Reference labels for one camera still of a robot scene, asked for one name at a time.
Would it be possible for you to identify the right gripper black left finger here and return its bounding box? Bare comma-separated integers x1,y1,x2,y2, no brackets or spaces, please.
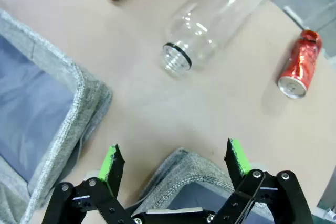
41,144,137,224

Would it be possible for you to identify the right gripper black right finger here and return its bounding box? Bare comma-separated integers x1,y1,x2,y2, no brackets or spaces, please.
209,137,314,224

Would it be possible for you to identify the crushed red can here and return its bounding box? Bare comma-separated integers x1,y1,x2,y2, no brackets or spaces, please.
277,29,323,99

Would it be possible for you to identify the large clear plastic bottle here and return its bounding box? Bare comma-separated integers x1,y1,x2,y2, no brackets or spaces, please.
160,0,279,73

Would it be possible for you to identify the grey fabric basket labelled can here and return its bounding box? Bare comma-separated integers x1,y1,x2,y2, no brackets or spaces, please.
131,147,274,224

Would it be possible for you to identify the grey fabric basket labelled plastic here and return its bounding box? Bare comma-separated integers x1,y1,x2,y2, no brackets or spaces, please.
0,7,113,224

